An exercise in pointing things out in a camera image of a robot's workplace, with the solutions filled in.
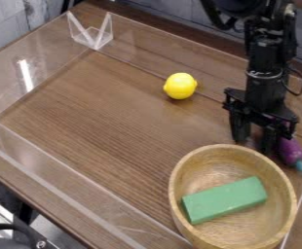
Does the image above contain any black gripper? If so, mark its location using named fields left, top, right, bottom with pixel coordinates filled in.
left=223, top=69, right=302, bottom=156

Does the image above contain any purple toy eggplant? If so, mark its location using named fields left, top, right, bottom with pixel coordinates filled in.
left=276, top=137, right=302, bottom=172

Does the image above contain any brown wooden bowl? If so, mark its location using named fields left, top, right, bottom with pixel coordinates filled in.
left=168, top=144, right=297, bottom=249

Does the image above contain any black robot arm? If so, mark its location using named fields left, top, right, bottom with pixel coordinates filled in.
left=200, top=0, right=302, bottom=155

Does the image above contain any yellow toy lemon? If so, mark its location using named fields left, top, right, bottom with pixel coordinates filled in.
left=163, top=72, right=197, bottom=100

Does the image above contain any green rectangular block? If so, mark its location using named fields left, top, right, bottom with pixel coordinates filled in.
left=180, top=176, right=268, bottom=225

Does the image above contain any clear acrylic corner bracket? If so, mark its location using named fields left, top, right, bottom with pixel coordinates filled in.
left=66, top=12, right=113, bottom=51

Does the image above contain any clear acrylic tray wall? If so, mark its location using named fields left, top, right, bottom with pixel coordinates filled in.
left=0, top=124, right=192, bottom=249

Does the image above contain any black cable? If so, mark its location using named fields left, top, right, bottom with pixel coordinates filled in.
left=0, top=223, right=37, bottom=249

